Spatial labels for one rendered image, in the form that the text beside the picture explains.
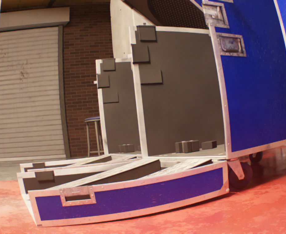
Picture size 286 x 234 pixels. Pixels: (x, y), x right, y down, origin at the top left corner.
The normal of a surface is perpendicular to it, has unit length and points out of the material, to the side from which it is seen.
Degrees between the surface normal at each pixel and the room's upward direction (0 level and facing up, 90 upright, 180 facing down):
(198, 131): 90
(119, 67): 90
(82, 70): 90
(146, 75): 90
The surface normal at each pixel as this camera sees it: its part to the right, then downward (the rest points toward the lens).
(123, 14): -0.89, 0.07
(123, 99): 0.40, -0.09
